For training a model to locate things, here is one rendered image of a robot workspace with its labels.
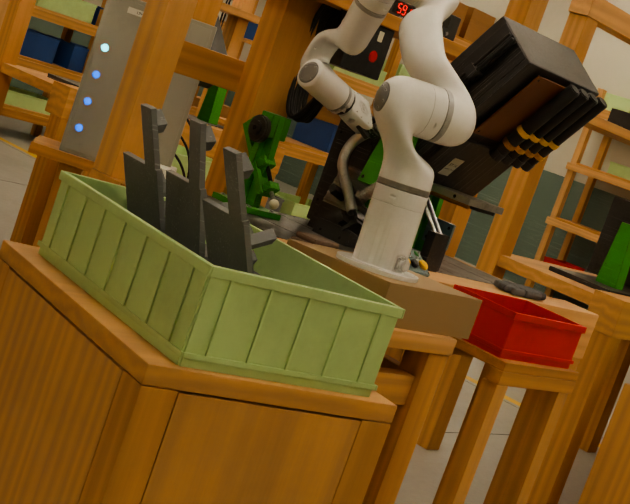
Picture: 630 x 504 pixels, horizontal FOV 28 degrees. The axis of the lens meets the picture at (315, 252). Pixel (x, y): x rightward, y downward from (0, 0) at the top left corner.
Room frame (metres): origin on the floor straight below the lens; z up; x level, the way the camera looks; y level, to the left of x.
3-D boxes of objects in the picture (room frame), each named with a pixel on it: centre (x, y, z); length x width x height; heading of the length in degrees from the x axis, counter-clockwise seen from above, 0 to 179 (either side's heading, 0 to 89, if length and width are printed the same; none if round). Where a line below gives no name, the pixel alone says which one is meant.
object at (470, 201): (3.58, -0.26, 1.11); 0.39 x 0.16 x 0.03; 47
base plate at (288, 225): (3.59, -0.13, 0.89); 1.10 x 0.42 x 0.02; 137
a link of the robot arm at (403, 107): (2.76, -0.10, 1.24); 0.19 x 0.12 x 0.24; 114
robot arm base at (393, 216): (2.77, -0.14, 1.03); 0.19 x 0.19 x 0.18
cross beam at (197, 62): (3.84, 0.13, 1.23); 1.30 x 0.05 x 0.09; 137
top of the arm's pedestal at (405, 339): (2.77, -0.14, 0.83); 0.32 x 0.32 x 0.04; 46
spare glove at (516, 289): (3.68, -0.60, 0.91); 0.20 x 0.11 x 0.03; 139
